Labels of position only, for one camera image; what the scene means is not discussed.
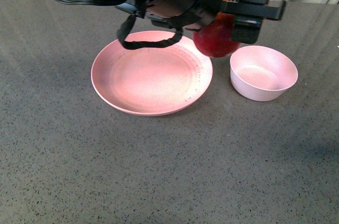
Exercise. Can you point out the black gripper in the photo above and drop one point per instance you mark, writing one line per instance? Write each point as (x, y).
(195, 14)

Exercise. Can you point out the red apple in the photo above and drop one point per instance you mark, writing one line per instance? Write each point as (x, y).
(214, 40)

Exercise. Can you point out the pale pink bowl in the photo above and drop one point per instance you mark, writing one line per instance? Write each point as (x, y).
(261, 73)

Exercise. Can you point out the pink plate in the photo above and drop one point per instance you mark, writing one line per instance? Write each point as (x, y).
(151, 81)

